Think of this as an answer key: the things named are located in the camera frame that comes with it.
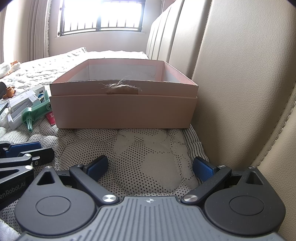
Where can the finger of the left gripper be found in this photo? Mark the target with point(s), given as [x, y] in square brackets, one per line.
[9, 150]
[37, 157]

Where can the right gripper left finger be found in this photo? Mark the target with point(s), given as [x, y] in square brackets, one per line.
[86, 178]

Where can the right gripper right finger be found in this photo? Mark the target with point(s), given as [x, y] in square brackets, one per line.
[212, 178]

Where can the green plastic tool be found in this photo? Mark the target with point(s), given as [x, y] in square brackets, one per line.
[31, 115]

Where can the red blue tube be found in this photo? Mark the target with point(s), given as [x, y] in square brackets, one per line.
[50, 118]

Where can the white cable box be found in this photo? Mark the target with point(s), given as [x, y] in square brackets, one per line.
[27, 99]

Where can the orange toy figure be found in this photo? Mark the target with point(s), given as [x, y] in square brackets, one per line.
[10, 92]

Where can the black cylindrical object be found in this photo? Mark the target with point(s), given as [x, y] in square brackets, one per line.
[2, 89]

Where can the quilted grey mattress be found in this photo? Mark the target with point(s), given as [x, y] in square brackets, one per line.
[141, 162]

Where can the white folded cloth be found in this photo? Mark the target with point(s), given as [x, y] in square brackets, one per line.
[8, 68]

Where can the pink cardboard box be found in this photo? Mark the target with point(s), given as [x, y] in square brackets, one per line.
[123, 93]

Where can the beige curtain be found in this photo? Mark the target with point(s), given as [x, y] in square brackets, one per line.
[24, 30]

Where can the beige padded headboard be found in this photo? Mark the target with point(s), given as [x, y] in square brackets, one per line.
[242, 56]

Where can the barred window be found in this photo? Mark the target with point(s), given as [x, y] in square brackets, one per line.
[100, 16]

